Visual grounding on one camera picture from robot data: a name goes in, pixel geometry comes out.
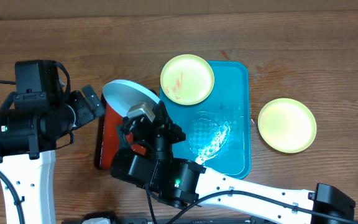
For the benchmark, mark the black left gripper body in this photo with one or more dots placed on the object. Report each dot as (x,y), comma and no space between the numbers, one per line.
(82,112)

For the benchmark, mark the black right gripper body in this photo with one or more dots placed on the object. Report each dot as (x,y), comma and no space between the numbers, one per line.
(165,131)

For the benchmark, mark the light blue plate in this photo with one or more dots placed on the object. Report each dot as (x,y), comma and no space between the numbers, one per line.
(121,95)

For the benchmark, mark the yellow plate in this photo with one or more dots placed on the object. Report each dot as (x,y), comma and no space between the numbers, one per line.
(287,125)
(187,79)

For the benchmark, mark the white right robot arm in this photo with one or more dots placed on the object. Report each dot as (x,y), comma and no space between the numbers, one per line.
(145,159)

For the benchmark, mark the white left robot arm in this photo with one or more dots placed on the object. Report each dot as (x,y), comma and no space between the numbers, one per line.
(32,119)

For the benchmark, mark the black tray with red water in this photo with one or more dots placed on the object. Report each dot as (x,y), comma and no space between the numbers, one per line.
(107,142)

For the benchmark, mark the blue plastic tray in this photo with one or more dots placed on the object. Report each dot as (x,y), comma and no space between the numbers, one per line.
(217,129)

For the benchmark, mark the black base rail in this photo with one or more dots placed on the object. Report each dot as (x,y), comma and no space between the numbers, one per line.
(110,217)

